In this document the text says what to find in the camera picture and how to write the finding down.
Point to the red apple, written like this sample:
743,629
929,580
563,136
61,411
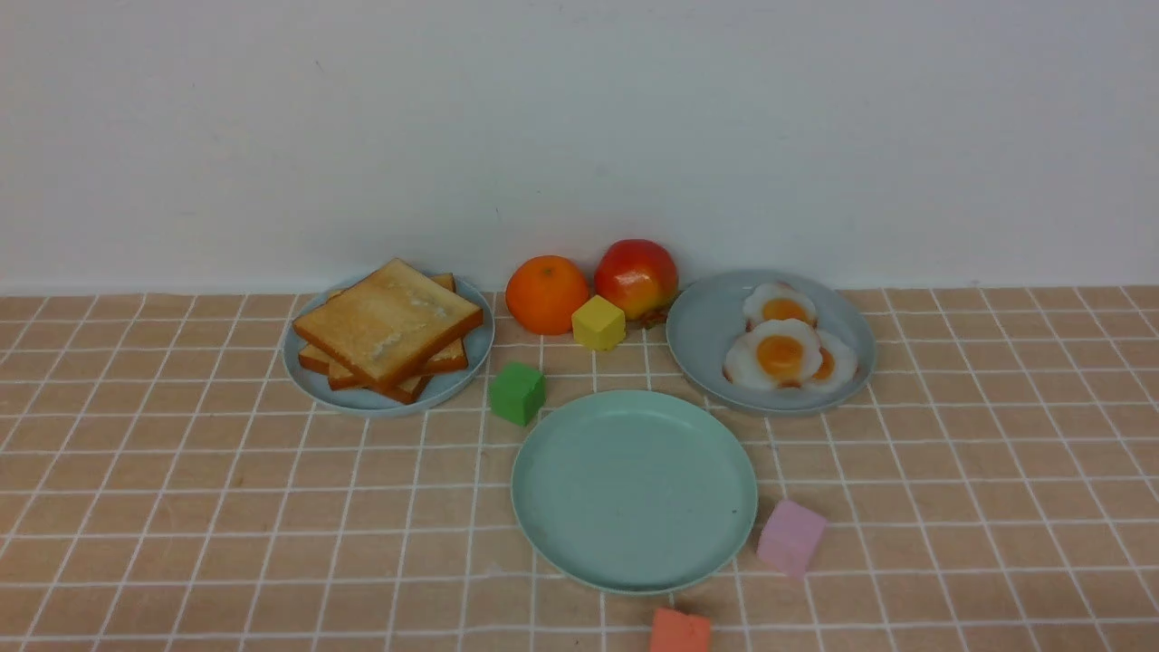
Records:
639,276

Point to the pink cube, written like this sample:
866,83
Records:
790,538

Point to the green cube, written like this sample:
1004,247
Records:
517,393

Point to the orange-red cube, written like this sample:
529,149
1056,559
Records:
676,631

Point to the green centre plate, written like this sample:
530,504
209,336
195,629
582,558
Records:
634,492

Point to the fried egg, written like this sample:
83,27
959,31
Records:
778,302
773,355
839,365

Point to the orange fruit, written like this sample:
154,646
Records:
544,293

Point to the light blue egg plate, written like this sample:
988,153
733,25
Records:
707,317

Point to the toast slice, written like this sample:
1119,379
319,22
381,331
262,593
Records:
312,359
451,358
387,325

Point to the yellow cube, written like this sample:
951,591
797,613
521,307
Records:
599,325

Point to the light blue bread plate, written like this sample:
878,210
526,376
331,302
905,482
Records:
364,402

